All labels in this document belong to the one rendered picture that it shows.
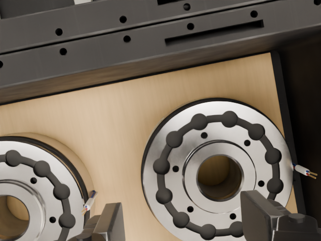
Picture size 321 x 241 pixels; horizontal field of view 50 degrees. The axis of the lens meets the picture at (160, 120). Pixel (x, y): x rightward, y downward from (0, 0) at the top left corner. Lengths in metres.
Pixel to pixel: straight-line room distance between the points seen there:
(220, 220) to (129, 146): 0.08
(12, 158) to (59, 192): 0.04
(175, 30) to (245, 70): 0.12
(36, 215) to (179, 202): 0.09
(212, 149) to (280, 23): 0.09
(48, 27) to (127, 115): 0.11
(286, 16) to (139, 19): 0.07
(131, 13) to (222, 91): 0.12
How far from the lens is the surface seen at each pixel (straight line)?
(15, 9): 0.28
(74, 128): 0.26
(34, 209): 0.24
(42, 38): 0.17
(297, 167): 0.25
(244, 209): 0.16
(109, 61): 0.16
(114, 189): 0.27
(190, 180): 0.23
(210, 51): 0.18
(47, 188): 0.24
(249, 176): 0.23
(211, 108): 0.23
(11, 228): 0.27
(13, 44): 0.17
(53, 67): 0.16
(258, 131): 0.24
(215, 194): 0.24
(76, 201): 0.24
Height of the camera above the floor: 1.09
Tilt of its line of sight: 86 degrees down
